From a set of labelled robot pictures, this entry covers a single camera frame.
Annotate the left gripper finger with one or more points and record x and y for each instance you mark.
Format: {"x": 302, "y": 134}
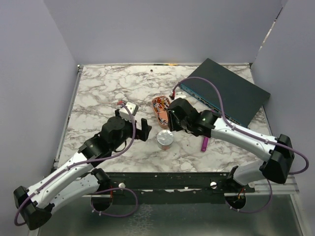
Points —
{"x": 143, "y": 133}
{"x": 117, "y": 114}

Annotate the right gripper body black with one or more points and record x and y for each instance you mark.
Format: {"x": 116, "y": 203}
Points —
{"x": 175, "y": 125}

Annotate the orange lollipop tray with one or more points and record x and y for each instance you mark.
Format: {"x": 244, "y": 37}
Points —
{"x": 160, "y": 105}

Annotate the clear round jar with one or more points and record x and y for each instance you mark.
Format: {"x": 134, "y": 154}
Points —
{"x": 164, "y": 147}

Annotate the purple plastic scoop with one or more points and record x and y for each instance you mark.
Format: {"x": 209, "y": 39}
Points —
{"x": 204, "y": 144}

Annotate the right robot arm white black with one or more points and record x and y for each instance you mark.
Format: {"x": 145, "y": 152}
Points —
{"x": 275, "y": 153}

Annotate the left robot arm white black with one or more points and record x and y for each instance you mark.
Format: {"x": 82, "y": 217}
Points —
{"x": 80, "y": 174}

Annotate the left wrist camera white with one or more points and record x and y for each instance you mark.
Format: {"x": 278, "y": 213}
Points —
{"x": 128, "y": 110}

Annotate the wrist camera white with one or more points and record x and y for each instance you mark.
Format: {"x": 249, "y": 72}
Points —
{"x": 181, "y": 95}
{"x": 128, "y": 110}

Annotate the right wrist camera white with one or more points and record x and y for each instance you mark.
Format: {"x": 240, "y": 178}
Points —
{"x": 181, "y": 95}

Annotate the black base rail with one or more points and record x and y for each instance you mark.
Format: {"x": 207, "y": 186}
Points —
{"x": 149, "y": 188}

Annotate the dark teal network switch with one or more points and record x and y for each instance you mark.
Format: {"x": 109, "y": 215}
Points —
{"x": 241, "y": 98}

